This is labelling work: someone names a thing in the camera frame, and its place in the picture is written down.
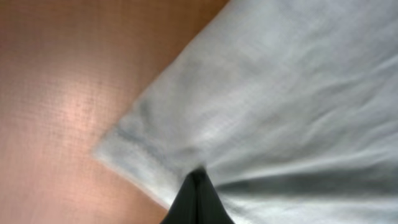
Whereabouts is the light teal t-shirt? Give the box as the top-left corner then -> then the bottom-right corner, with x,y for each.
95,0 -> 397,223

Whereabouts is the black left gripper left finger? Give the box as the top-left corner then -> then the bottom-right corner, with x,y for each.
161,172 -> 197,224

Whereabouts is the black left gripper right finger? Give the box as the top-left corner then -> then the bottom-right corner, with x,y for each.
197,169 -> 234,224

